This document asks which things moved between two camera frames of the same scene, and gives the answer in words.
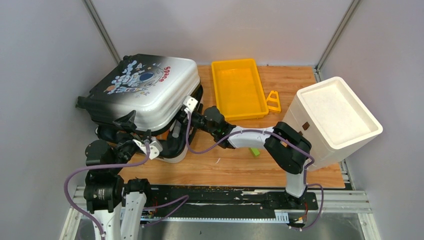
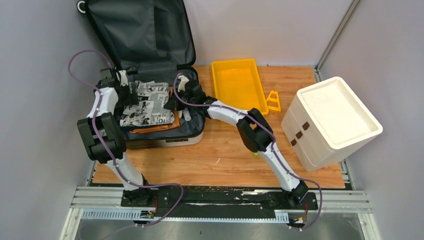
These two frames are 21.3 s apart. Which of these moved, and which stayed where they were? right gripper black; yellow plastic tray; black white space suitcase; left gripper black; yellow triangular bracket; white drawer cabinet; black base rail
Moved: black white space suitcase; right gripper black; left gripper black
Stayed: yellow plastic tray; white drawer cabinet; black base rail; yellow triangular bracket
